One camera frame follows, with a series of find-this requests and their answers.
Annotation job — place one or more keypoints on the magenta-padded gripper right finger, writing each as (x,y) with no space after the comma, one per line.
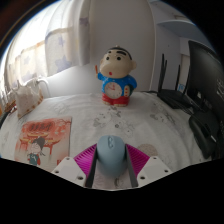
(146,168)

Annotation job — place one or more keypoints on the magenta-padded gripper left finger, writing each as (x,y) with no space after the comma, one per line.
(71,168)

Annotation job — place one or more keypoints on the light blue computer mouse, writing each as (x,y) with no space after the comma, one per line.
(111,156)

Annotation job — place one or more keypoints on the orange cartoon print mouse pad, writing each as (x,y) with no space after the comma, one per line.
(50,133)

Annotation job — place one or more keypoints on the white cartoon print tablecloth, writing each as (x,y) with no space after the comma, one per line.
(143,130)

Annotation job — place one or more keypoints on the black box device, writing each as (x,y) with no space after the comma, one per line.
(203,133)

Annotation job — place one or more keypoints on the large white conch shell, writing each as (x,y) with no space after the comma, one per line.
(28,100)

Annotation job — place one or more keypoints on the dark green keyboard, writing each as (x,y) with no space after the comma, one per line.
(3,120)

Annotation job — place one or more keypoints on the cartoon boy figure clock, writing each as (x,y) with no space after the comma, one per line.
(116,80)

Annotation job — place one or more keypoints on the black computer monitor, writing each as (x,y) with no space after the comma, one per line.
(208,76)

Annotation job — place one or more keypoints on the white star print curtain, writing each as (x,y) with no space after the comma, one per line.
(50,40)

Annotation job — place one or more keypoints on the white wall shelf unit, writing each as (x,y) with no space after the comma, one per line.
(180,26)

